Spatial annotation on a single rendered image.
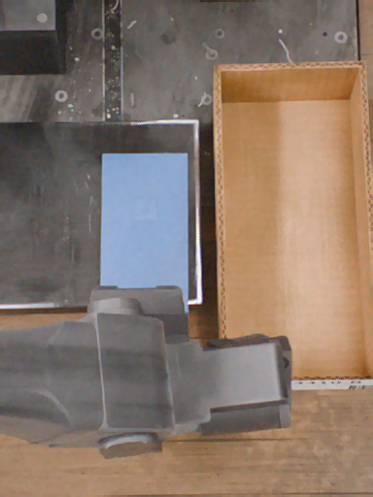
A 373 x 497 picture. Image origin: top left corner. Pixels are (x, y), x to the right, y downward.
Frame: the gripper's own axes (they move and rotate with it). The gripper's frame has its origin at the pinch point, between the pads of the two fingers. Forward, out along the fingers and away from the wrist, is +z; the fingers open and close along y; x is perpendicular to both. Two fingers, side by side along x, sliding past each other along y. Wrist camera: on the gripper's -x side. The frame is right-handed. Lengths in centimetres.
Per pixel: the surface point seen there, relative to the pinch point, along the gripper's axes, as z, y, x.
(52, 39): 8.6, 21.3, 7.0
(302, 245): 6.4, 4.8, -13.1
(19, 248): 4.9, 4.9, 9.9
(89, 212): 6.4, 7.6, 4.3
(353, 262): 5.6, 3.5, -17.1
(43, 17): 7.7, 23.0, 7.7
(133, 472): -2.1, -11.3, 0.6
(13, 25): 7.4, 22.4, 10.0
